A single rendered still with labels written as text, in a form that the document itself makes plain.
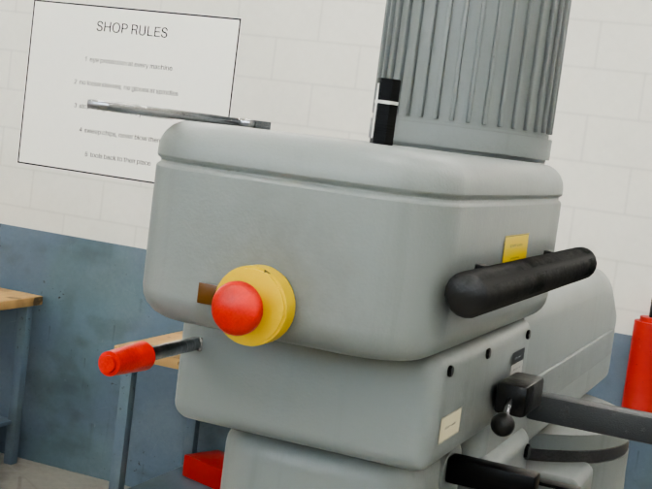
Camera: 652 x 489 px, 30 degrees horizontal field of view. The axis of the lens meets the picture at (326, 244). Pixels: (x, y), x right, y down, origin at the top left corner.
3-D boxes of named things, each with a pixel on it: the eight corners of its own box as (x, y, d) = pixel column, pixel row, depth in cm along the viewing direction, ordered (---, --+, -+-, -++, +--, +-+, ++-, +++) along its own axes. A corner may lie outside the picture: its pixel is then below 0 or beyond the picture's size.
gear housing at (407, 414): (429, 479, 98) (445, 357, 97) (165, 417, 107) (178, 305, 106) (525, 410, 128) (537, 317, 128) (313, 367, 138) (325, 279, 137)
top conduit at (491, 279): (485, 322, 89) (492, 275, 88) (431, 312, 90) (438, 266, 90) (594, 281, 130) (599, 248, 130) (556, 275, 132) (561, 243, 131)
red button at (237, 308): (251, 342, 87) (258, 286, 87) (202, 332, 88) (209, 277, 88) (271, 337, 90) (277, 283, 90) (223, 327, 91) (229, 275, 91)
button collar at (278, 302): (279, 353, 89) (290, 273, 89) (208, 338, 92) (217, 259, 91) (291, 349, 91) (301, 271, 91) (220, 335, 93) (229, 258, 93)
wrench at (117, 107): (118, 113, 89) (119, 101, 89) (74, 107, 90) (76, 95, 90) (270, 130, 111) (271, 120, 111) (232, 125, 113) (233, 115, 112)
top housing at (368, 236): (418, 375, 88) (448, 154, 86) (109, 312, 97) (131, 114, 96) (553, 315, 131) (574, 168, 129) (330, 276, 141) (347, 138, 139)
